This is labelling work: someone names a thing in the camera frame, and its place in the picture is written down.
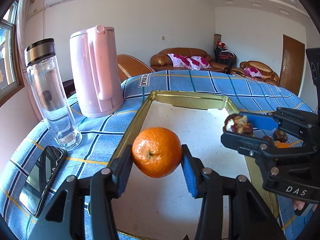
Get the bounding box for floral pillow on armchair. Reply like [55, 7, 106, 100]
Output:
[244, 67, 264, 78]

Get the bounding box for floral pillow left on sofa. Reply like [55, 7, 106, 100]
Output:
[167, 54, 191, 69]

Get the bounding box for beige lace curtain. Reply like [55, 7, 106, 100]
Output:
[16, 0, 45, 120]

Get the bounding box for brown leather armchair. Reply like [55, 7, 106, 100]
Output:
[117, 54, 154, 82]
[230, 61, 279, 86]

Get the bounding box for person's right hand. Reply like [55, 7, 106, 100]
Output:
[293, 200, 317, 212]

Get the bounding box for large front mandarin orange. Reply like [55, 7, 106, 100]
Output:
[132, 127, 182, 178]

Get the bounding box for stacked dark chairs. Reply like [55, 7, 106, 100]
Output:
[214, 34, 237, 68]

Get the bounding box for floral pillow on sofa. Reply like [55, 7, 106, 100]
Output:
[167, 54, 191, 69]
[187, 56, 211, 70]

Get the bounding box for gold rectangular tin tray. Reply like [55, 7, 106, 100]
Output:
[100, 90, 279, 240]

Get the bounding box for brown leather three-seat sofa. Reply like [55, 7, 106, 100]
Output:
[150, 48, 230, 74]

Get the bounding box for pink electric kettle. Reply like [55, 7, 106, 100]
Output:
[69, 25, 123, 118]

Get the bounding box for black smartphone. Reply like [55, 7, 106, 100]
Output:
[19, 146, 67, 217]

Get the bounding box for peeling water chestnut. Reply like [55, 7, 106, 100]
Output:
[223, 113, 253, 136]

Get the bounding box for brown leather armchair right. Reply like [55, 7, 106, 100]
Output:
[230, 61, 279, 86]

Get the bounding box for clear glass water bottle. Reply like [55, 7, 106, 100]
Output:
[24, 38, 82, 151]

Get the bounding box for brown leather armchair left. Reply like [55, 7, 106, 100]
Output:
[117, 54, 154, 82]

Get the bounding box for floral pillow right on sofa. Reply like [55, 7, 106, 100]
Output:
[187, 56, 211, 70]

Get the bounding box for window with metal frame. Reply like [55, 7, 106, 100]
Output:
[1, 1, 24, 106]

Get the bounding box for brown wooden door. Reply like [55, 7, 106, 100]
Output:
[279, 35, 305, 95]

